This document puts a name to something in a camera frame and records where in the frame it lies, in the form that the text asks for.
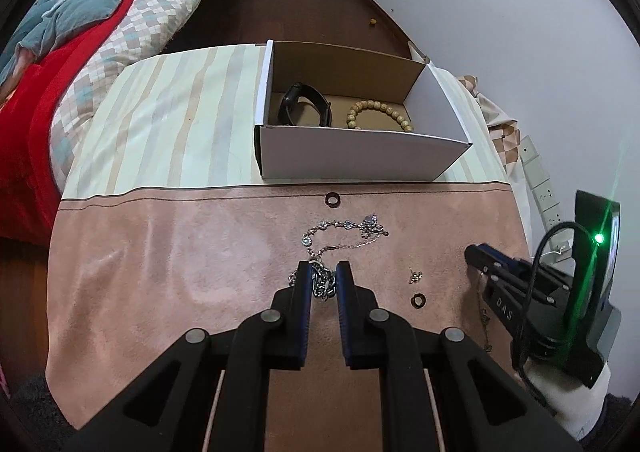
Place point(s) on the blue-grey blanket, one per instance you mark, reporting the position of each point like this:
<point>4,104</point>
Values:
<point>80,2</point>

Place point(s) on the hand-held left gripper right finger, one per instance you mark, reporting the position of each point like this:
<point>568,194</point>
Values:
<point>344,292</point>

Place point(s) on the small silver earrings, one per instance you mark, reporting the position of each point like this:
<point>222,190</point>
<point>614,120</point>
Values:
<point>415,276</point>

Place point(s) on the striped beige cloth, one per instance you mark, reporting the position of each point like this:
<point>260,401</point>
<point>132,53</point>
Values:
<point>175,132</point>

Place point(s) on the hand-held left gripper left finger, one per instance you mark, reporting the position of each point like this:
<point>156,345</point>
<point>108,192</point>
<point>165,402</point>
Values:
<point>303,282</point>

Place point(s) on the bed with red blanket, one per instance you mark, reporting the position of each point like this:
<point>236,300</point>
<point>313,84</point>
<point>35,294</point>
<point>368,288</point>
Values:
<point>35,132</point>

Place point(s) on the white cardboard box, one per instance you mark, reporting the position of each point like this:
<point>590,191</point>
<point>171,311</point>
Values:
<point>350,157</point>

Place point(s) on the checked pastel quilt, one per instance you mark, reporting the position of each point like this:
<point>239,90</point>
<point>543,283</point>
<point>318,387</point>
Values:
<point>150,17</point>

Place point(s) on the white power strip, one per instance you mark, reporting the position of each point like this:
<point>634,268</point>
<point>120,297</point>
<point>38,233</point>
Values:
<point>542,192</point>

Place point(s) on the dark shaggy rug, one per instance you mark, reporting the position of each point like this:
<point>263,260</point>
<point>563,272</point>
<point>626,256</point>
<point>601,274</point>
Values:
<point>30,402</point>

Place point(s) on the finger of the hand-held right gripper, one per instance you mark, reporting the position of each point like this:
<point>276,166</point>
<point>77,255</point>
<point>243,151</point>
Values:
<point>492,261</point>
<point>507,307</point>

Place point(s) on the black wristband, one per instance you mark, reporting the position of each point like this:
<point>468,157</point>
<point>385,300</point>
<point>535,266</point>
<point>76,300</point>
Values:
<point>320,104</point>

